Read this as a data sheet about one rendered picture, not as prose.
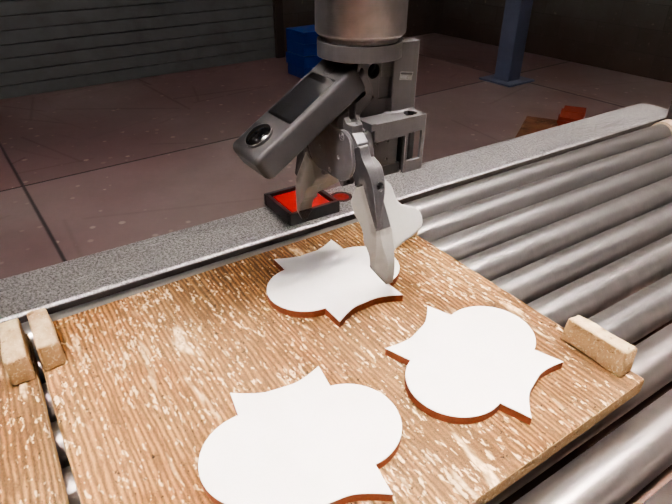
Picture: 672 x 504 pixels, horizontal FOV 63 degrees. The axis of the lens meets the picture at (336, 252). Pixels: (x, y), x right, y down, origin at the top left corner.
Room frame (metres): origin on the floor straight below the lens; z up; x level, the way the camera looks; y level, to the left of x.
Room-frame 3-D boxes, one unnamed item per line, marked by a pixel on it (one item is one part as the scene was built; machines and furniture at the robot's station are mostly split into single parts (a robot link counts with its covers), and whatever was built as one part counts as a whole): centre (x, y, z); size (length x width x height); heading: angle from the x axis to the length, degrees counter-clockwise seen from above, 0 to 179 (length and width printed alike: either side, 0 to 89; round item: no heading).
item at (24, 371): (0.34, 0.27, 0.95); 0.06 x 0.02 x 0.03; 32
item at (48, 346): (0.36, 0.25, 0.95); 0.06 x 0.02 x 0.03; 34
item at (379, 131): (0.48, -0.03, 1.11); 0.09 x 0.08 x 0.12; 124
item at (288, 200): (0.67, 0.05, 0.92); 0.06 x 0.06 x 0.01; 33
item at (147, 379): (0.36, 0.01, 0.93); 0.41 x 0.35 x 0.02; 124
